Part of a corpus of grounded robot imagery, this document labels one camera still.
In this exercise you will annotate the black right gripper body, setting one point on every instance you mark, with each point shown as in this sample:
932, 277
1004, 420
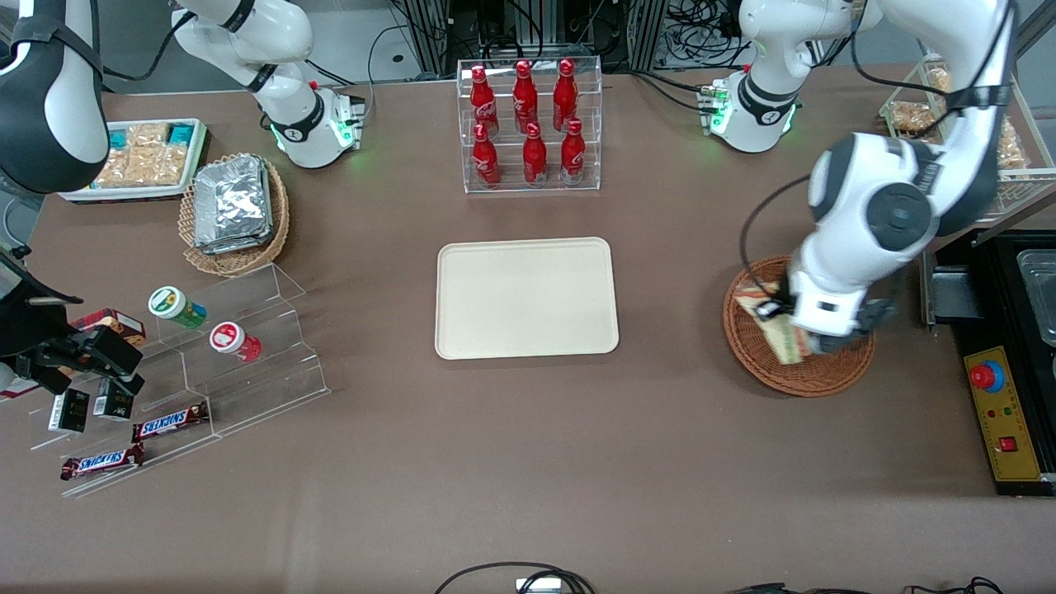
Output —
29, 323

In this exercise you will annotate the triangle sandwich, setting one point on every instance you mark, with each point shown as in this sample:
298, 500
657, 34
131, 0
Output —
784, 338

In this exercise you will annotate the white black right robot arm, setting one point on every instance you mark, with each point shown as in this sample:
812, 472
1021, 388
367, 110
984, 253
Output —
289, 124

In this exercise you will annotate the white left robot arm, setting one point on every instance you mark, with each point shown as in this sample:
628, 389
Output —
891, 214

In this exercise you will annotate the brown round wicker basket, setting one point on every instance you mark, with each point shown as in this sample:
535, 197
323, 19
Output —
767, 375

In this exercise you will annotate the white rectangular snack tray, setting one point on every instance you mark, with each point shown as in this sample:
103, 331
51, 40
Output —
124, 193

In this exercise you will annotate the light oval wicker basket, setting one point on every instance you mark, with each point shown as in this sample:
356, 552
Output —
239, 262

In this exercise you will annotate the beige plastic tray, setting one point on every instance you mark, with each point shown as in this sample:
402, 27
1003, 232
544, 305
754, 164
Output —
511, 305

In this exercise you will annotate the small black box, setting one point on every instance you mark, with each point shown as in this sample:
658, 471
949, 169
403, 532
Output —
114, 404
68, 411

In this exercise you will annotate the brown Snickers bar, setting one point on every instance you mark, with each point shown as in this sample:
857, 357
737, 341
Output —
101, 463
169, 422

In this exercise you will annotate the red brown chocolate box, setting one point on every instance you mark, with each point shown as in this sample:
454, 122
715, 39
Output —
115, 322

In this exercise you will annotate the grey metal block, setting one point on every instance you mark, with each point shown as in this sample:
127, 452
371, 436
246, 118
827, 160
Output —
957, 297

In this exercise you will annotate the green yellow snack can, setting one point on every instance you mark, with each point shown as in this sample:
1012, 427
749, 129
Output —
175, 307

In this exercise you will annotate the red snack can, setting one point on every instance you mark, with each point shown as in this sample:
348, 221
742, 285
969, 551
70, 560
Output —
233, 341

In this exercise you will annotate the red emergency stop button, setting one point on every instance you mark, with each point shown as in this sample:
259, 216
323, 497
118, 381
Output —
985, 376

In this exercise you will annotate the clear acrylic stepped shelf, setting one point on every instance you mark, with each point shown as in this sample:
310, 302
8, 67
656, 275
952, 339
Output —
264, 363

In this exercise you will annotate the black control box yellow panel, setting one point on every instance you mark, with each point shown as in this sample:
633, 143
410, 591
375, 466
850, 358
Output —
1011, 412

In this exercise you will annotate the clear metal container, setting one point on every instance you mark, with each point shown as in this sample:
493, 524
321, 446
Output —
1041, 289

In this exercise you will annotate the silver foil pack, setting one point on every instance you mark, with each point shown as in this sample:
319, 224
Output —
231, 198
243, 244

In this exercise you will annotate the beige cracker pack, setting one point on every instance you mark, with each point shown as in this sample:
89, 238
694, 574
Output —
148, 136
140, 167

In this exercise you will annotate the clear bag of crackers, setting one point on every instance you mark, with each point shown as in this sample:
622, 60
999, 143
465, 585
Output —
936, 79
912, 117
1011, 144

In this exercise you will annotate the teal snack pack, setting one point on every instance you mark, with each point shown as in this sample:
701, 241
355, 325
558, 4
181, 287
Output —
180, 133
120, 137

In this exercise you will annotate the red cola bottle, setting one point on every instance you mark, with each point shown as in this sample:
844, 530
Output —
525, 99
535, 158
565, 95
572, 155
485, 161
483, 103

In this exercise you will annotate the clear acrylic bottle rack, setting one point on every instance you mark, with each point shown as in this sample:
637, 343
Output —
594, 124

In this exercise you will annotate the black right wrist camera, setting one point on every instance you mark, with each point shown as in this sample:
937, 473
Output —
111, 351

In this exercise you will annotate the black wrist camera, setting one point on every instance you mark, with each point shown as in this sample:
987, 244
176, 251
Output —
774, 310
111, 351

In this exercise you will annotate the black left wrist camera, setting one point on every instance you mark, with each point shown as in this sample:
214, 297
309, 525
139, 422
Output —
774, 310

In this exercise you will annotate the aluminium frame post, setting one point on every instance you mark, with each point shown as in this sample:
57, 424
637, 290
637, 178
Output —
648, 33
429, 37

